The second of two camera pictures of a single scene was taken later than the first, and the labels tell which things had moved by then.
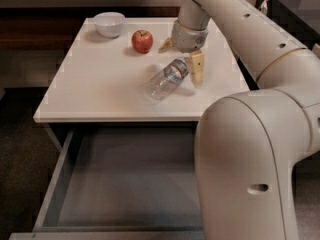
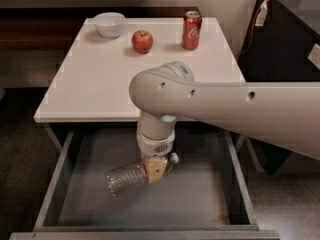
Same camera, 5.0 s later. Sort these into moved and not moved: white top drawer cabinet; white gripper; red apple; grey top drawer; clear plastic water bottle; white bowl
Moved: clear plastic water bottle; white gripper
Not moved: grey top drawer; white bowl; white top drawer cabinet; red apple
